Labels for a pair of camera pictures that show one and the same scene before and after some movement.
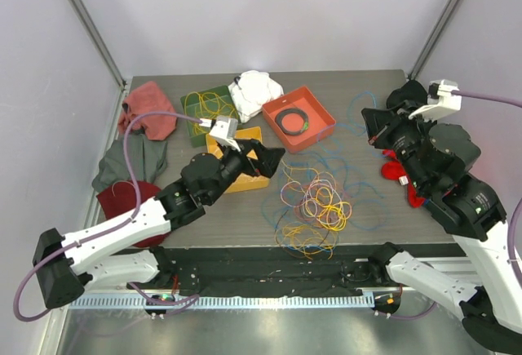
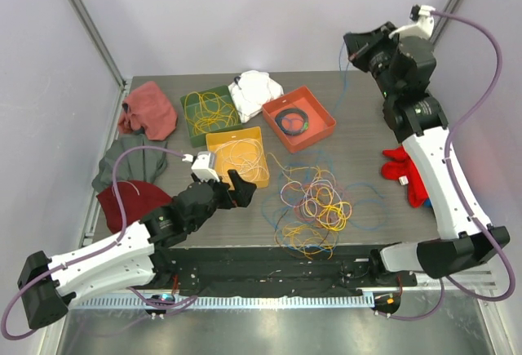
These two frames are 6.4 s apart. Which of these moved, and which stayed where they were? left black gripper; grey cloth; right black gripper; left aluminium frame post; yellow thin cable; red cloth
Moved: left black gripper; right black gripper
Stayed: grey cloth; yellow thin cable; left aluminium frame post; red cloth
